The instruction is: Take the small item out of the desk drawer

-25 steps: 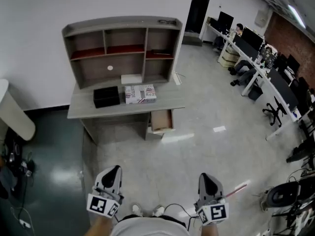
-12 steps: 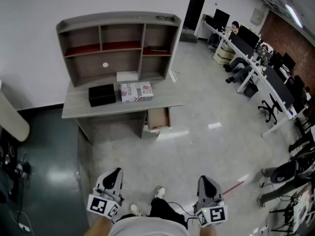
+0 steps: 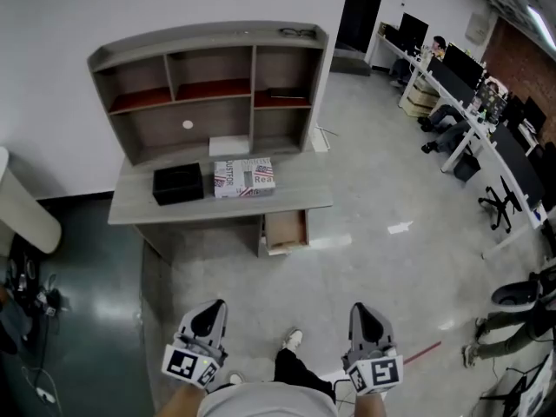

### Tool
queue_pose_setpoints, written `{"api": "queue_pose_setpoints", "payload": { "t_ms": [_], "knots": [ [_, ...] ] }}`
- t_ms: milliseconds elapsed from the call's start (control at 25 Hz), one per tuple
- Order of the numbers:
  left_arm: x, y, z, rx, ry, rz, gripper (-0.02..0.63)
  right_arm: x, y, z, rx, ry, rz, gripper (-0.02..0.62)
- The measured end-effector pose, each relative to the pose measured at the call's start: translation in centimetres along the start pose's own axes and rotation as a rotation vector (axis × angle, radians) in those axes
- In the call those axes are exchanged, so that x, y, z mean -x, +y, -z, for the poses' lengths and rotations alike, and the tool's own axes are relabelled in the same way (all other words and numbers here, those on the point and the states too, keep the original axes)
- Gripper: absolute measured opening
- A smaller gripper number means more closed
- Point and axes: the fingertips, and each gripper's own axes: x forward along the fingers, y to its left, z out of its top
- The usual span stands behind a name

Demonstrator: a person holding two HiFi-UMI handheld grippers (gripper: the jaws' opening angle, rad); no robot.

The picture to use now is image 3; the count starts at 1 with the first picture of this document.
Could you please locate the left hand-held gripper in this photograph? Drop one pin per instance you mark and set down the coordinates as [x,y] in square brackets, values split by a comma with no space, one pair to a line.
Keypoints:
[204,319]

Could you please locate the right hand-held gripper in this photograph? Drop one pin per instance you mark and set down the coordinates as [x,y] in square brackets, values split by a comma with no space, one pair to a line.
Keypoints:
[369,326]

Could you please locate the wooden desk drawer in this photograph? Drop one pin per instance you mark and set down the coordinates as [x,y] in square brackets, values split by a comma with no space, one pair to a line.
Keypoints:
[286,228]

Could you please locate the person's left forearm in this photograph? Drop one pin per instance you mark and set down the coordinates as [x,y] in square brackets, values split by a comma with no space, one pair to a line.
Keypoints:
[180,402]

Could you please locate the person's right forearm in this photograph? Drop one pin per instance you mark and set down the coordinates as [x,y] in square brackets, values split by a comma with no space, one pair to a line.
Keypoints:
[370,405]

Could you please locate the grey wooden desk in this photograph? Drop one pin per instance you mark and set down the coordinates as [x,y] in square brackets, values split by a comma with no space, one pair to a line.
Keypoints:
[182,213]

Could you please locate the long white office desk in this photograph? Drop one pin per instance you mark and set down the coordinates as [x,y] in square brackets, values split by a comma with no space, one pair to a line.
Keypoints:
[478,130]

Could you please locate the red floor tape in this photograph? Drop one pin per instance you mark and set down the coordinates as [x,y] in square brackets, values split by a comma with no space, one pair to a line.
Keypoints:
[423,352]

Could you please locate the person's white shoe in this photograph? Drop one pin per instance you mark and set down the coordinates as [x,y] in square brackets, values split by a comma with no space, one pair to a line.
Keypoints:
[293,338]
[236,378]

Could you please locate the person's black trouser leg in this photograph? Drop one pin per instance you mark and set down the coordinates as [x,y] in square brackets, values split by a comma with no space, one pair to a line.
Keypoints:
[295,369]

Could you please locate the person's light grey shirt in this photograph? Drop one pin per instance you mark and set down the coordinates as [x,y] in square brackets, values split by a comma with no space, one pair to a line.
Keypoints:
[265,400]

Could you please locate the white paper sheet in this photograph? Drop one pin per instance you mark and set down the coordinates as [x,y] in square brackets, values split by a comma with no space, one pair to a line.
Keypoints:
[400,227]

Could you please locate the black open box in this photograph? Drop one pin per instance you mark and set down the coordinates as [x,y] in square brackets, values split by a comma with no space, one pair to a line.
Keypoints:
[178,185]

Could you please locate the flag printed box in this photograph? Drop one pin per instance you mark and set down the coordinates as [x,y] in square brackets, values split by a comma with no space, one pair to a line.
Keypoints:
[243,180]

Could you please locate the white flat box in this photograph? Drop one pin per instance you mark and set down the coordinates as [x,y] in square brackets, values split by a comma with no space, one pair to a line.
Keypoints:
[229,147]

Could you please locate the white power strip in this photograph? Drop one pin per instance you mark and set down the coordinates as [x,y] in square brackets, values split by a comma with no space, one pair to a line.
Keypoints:
[46,394]

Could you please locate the black office chair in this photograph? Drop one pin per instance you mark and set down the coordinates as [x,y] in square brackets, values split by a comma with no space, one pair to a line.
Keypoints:
[501,204]

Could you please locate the black bin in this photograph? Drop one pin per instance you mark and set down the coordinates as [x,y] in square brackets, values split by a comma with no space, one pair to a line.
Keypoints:
[467,167]

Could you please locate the white leaning board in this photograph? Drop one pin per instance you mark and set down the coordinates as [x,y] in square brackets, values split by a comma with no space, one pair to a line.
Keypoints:
[320,139]

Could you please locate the grey wooden hutch shelf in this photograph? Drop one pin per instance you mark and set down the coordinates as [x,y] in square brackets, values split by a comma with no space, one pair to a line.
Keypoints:
[208,120]

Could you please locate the black monitor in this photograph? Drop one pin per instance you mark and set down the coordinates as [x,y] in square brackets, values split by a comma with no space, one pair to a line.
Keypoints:
[449,83]
[412,31]
[517,163]
[462,65]

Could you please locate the stack of beige crates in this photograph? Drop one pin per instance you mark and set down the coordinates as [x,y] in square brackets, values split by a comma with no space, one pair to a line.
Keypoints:
[419,98]

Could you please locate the dark flat tray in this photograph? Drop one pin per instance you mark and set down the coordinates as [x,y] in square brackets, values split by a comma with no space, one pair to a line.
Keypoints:
[286,93]

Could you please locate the black eyeglasses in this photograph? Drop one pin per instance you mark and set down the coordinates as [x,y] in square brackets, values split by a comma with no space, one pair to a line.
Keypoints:
[296,32]

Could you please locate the ceiling light panel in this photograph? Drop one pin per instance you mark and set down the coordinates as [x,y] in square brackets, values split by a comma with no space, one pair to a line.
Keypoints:
[543,24]

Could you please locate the grey wall panel box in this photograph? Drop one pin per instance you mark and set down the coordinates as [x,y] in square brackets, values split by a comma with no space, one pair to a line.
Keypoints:
[478,28]

